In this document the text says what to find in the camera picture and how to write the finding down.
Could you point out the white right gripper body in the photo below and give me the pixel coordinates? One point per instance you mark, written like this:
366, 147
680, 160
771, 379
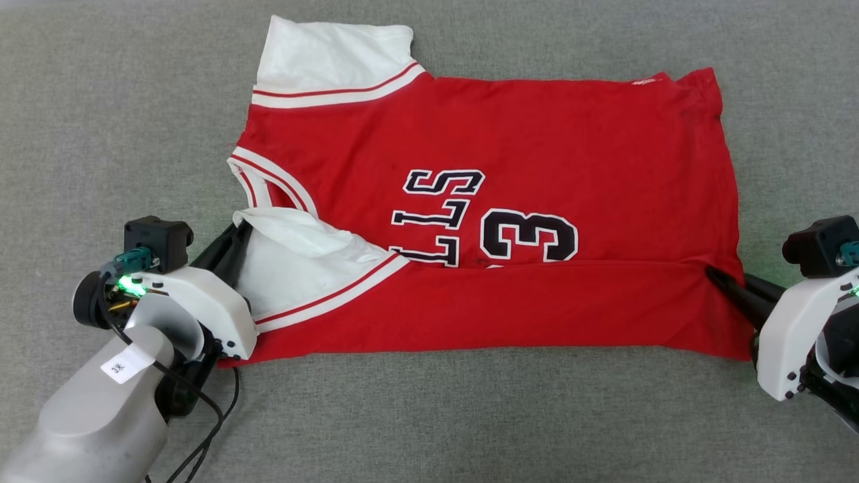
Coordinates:
792, 335

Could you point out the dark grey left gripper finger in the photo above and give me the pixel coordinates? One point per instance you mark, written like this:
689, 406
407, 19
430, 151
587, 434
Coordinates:
236, 258
216, 249

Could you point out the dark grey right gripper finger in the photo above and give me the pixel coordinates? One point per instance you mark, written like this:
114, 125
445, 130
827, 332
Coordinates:
768, 290
741, 295

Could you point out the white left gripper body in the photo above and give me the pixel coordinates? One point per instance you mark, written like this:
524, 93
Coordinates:
208, 302

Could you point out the red white basketball jersey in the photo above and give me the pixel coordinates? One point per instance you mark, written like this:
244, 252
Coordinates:
537, 134

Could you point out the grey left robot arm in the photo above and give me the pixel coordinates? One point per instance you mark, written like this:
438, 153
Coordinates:
94, 416

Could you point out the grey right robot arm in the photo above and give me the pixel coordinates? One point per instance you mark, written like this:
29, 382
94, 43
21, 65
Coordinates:
839, 376

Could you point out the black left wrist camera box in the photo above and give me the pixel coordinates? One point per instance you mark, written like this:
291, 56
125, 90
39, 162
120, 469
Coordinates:
158, 241

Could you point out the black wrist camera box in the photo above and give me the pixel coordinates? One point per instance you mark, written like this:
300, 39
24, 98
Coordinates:
158, 241
815, 245

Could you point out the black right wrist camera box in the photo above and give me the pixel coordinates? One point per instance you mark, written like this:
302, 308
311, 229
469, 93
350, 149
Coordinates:
815, 245

